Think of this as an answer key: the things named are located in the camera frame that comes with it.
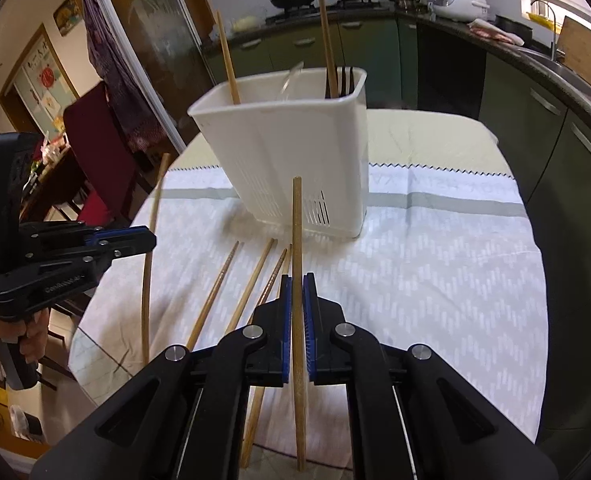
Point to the dark wooden dining table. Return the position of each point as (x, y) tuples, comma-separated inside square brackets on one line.
[(50, 187)]

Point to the small steel faucet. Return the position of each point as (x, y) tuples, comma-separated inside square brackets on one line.
[(553, 30)]

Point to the steel kitchen sink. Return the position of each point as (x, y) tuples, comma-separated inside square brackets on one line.
[(575, 77)]

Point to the green cabinets under sink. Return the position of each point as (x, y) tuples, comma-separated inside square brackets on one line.
[(525, 110)]

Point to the yellow sponge holder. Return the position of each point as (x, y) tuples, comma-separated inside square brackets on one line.
[(538, 16)]

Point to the white patterned tablecloth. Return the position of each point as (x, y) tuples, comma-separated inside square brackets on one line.
[(425, 285)]

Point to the wooden chair red cushion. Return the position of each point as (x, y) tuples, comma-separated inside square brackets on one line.
[(100, 160)]

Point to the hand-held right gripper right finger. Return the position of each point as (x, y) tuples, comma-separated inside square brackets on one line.
[(310, 332)]

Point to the checked hanging apron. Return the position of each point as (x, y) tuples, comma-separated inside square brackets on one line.
[(120, 85)]

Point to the pink dish cloth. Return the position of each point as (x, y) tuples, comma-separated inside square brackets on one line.
[(495, 32)]

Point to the small steel pot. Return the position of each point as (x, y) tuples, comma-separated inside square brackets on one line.
[(405, 1)]

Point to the wall picture with clock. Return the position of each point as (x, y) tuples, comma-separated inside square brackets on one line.
[(67, 12)]

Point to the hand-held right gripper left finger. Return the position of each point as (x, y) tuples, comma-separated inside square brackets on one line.
[(286, 330)]

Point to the green lower kitchen cabinets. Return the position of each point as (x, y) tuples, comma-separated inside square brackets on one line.
[(375, 55)]

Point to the wall poster board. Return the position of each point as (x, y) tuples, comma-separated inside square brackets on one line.
[(40, 85)]

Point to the person's left hand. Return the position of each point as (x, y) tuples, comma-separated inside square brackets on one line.
[(32, 335)]

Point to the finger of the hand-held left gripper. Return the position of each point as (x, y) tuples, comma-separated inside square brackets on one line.
[(50, 282), (125, 241)]

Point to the wooden cutting board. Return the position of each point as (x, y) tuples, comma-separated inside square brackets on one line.
[(585, 55)]

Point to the clutter of bags and jars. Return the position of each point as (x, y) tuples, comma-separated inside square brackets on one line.
[(50, 149)]

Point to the gas stove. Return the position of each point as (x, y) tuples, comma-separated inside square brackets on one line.
[(355, 9)]

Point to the dark kitchen countertop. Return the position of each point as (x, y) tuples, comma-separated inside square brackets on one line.
[(440, 19)]

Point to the black built-in appliance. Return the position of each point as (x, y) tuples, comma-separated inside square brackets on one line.
[(450, 70)]

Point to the white plastic utensil holder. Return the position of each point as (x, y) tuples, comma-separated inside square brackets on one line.
[(275, 160)]

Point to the sliding glass door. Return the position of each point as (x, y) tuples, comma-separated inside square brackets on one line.
[(170, 35)]

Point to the white rice cooker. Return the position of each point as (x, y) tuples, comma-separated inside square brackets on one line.
[(460, 4)]

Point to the clear plastic bag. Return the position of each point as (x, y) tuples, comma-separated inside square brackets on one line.
[(246, 22)]

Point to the wooden chopstick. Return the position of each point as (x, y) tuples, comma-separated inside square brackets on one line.
[(327, 45), (146, 300), (287, 257), (215, 290), (298, 235), (272, 275), (228, 60), (255, 280)]

